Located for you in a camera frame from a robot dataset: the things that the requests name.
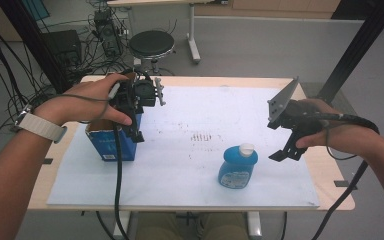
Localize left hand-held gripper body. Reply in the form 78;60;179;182
109;69;167;116

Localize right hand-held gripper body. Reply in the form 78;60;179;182
266;75;326;141

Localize blue cardboard box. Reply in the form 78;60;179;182
84;71;144;163

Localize blue bottle with white cap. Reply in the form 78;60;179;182
217;143;259;190

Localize person's right hand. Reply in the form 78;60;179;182
294;97;379;158

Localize person's left hand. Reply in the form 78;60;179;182
33;73;134;128

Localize black round stool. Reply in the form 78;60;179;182
128;29;176;74

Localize white table mat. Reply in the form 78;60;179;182
46;85;321;208

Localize grey computer tower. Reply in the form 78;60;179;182
93;8;124;58

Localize white desk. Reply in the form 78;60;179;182
106;0;229;65

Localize white table leg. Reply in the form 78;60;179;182
246;211;263;240
113;211;138;240

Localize black equipment box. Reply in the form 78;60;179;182
41;29;83;68

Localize wristwatch with white band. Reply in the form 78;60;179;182
13;104;68;144

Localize person's khaki trousers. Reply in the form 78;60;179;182
134;212;249;240

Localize teal board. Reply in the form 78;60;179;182
21;0;51;21

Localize thin grey cable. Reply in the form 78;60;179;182
324;128;358;162
51;81;122;125

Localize black metal frame post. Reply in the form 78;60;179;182
316;0;384;105
0;0;69;94

